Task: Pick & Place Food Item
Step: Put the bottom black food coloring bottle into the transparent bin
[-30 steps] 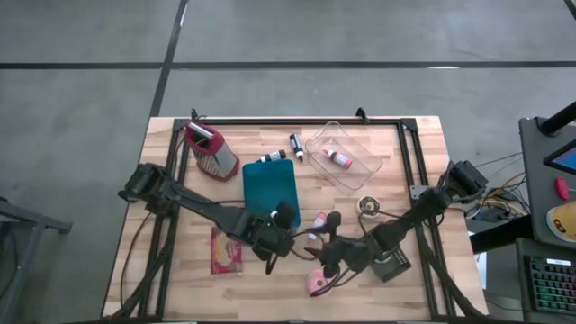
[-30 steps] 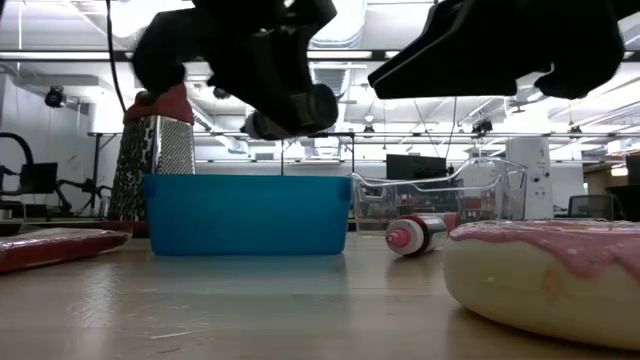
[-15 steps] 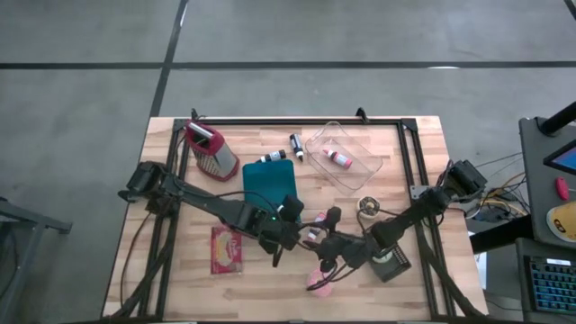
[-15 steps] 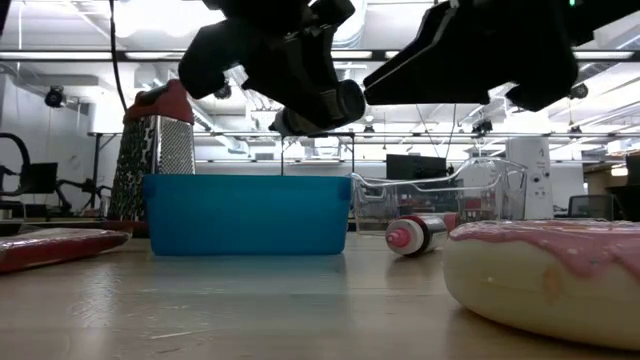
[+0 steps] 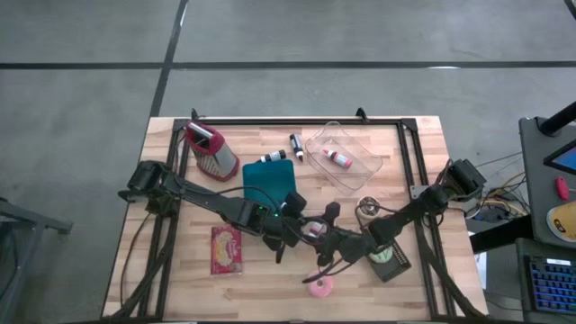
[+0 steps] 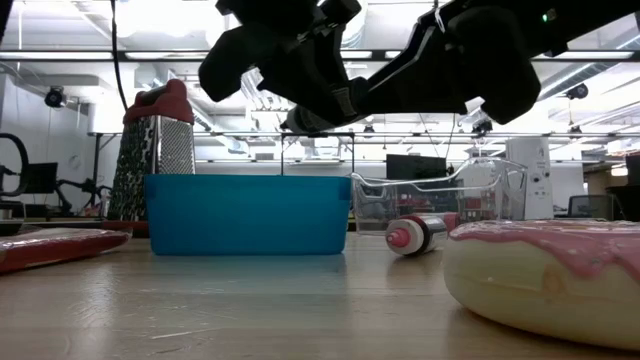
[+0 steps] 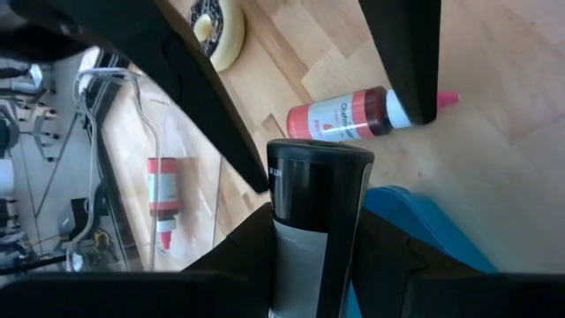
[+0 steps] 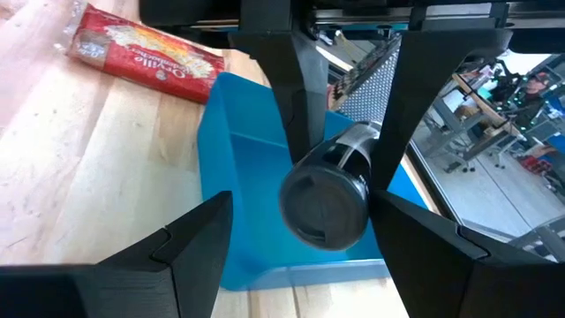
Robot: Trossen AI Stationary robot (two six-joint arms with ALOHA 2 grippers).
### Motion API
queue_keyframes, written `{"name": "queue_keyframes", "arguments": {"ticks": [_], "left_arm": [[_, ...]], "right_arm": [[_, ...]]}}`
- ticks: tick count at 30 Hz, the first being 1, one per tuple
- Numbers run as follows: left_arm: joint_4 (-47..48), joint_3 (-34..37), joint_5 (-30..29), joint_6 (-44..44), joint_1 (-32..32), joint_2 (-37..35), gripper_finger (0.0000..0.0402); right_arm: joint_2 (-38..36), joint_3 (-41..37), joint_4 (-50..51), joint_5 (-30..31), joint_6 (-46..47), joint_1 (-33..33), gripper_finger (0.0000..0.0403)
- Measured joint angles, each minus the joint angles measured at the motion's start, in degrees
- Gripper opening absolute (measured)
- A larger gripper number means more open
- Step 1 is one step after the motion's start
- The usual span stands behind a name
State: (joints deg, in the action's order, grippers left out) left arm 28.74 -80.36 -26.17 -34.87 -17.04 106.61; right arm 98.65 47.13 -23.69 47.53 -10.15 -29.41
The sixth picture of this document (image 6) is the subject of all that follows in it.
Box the black aluminium frame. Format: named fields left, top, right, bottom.
left=0, top=47, right=640, bottom=236

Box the red food colouring bottle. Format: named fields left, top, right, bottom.
left=442, top=211, right=464, bottom=232

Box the black monitor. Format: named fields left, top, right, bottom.
left=22, top=162, right=60, bottom=195
left=385, top=153, right=448, bottom=181

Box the pink food colouring bottle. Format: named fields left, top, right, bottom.
left=384, top=213, right=449, bottom=258

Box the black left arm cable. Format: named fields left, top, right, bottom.
left=109, top=0, right=129, bottom=114

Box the blue plastic bin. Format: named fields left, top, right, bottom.
left=143, top=173, right=353, bottom=257

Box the pink frosted donut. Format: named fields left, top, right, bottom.
left=442, top=218, right=640, bottom=352

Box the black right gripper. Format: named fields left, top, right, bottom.
left=357, top=0, right=571, bottom=126

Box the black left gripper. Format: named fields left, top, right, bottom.
left=198, top=0, right=369, bottom=109

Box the red popcorn packet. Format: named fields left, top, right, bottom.
left=0, top=225, right=134, bottom=275

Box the box grater with red handle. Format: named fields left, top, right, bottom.
left=106, top=78, right=197, bottom=224

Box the clear plastic tray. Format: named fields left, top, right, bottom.
left=349, top=157, right=529, bottom=237

